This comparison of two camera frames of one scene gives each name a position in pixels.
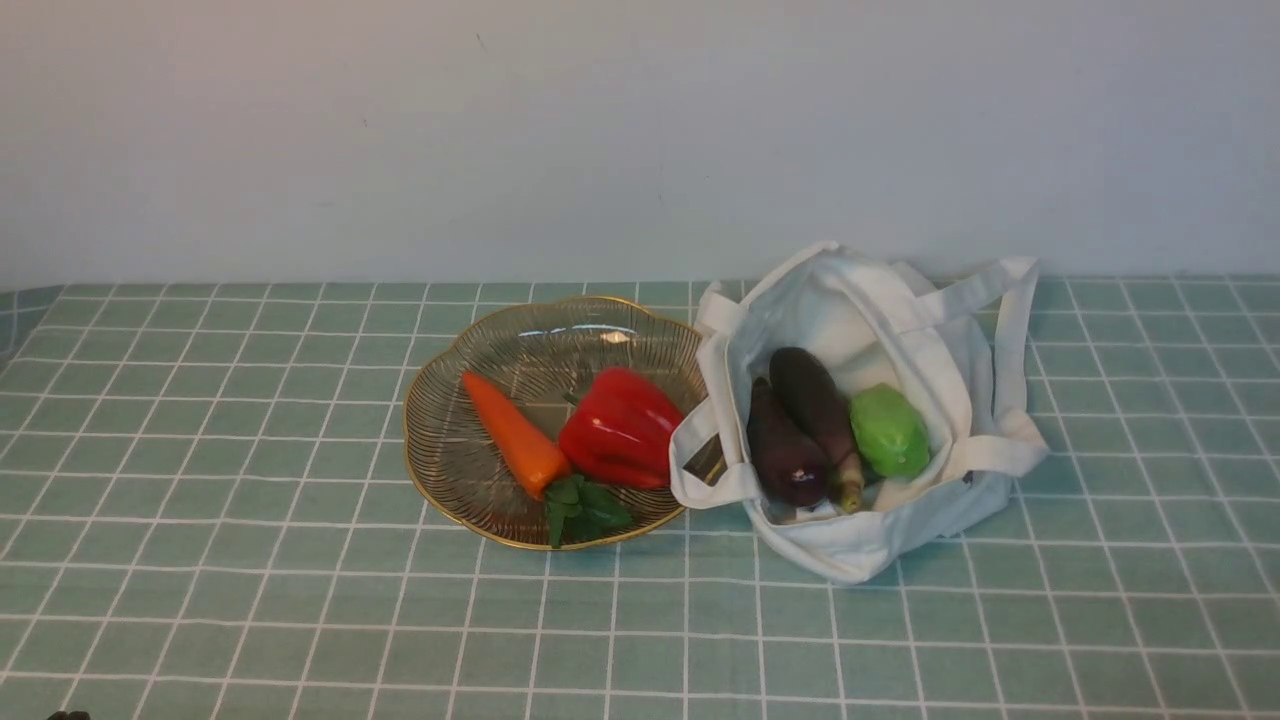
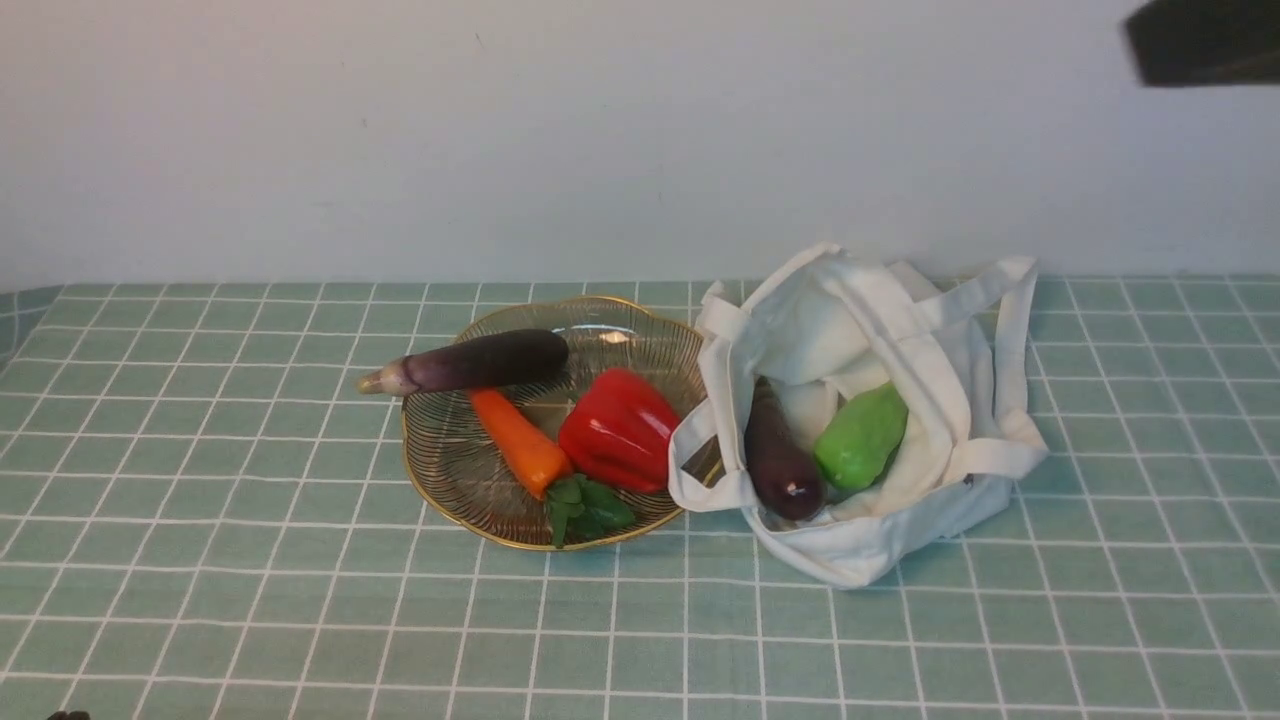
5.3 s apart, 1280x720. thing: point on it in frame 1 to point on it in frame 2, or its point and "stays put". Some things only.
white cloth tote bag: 959,345 stays put
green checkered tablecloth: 207,512 stays put
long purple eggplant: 807,388 to 506,360
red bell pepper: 622,429 stays put
